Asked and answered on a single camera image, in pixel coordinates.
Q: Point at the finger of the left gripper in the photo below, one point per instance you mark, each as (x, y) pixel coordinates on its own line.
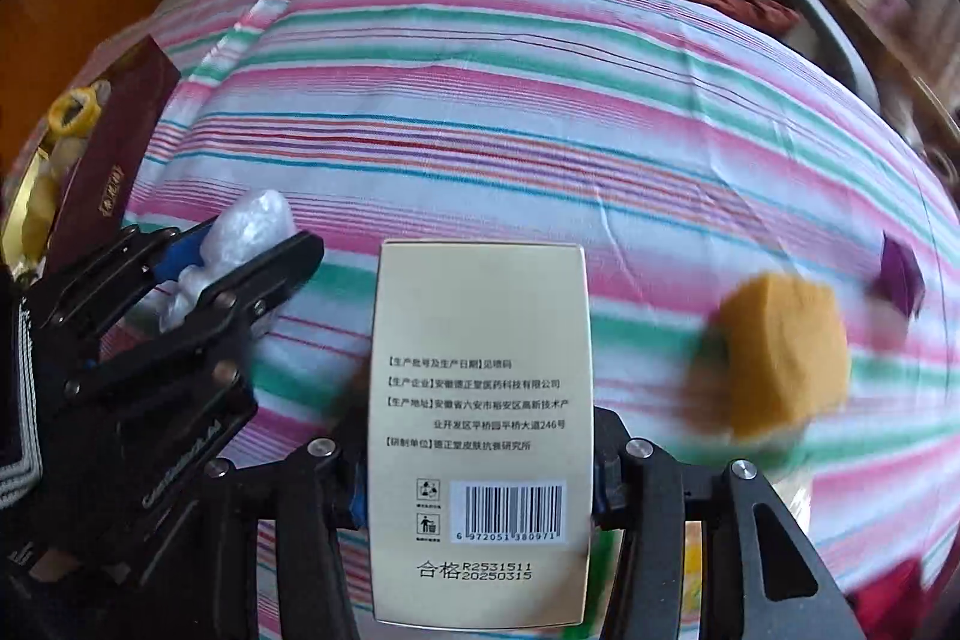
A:
(255, 287)
(112, 264)

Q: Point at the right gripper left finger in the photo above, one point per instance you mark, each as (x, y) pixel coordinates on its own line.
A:
(312, 495)

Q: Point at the clear plastic bag bundle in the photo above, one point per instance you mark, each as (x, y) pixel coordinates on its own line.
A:
(254, 224)

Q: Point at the yellow sponge block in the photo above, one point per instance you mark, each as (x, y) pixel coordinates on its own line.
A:
(788, 354)

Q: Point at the cream cardboard box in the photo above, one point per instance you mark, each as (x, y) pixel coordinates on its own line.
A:
(480, 436)

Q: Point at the maroon gold gift box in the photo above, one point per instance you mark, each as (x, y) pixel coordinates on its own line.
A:
(69, 196)

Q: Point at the red blanket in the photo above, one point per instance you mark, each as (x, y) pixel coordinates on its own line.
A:
(890, 607)

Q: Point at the striped bed sheet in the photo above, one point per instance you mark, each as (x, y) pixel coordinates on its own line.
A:
(684, 152)

